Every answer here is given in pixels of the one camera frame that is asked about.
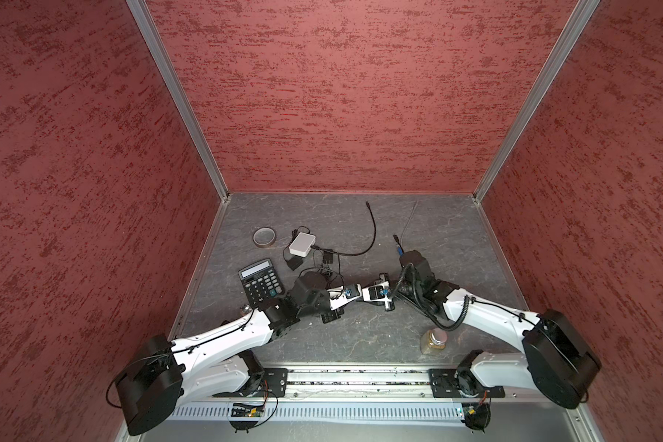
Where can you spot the white slotted cable duct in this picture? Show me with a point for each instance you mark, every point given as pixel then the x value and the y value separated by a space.
pixel 340 413

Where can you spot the white network switch box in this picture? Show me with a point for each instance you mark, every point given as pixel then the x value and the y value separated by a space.
pixel 302 245

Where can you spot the metal frame post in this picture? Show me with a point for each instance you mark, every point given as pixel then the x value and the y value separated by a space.
pixel 564 45
pixel 148 29

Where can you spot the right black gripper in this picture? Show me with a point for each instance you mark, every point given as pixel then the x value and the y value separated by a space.
pixel 383 278

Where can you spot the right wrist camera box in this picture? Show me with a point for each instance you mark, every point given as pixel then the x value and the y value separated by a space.
pixel 369 294

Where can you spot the left metal frame post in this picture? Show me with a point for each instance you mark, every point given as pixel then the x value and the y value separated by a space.
pixel 148 29

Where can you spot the right metal frame post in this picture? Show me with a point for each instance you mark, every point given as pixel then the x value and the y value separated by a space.
pixel 564 45

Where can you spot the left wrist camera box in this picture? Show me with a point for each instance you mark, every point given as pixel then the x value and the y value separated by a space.
pixel 341 296

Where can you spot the aluminium front rail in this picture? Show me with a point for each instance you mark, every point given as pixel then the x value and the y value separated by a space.
pixel 359 381

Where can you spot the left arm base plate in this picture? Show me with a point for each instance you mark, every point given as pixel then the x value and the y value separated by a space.
pixel 260 383

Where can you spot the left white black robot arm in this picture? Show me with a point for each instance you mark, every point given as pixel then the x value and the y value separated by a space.
pixel 163 374

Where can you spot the brown tape roll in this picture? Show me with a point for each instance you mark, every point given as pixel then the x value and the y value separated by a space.
pixel 264 237

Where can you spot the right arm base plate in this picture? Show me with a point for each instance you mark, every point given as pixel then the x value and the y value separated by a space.
pixel 445 384

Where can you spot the black power adapter with cable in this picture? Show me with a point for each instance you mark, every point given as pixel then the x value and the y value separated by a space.
pixel 326 257

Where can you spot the black desk calculator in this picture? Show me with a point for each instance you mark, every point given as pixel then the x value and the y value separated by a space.
pixel 260 282

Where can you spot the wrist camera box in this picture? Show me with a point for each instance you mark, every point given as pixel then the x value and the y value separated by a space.
pixel 369 294
pixel 341 296

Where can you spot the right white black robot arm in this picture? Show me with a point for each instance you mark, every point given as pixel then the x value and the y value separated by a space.
pixel 549 354

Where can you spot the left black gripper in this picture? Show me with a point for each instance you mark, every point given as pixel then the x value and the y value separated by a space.
pixel 331 315

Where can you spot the amber glass jar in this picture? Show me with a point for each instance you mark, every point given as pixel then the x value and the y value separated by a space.
pixel 433 341

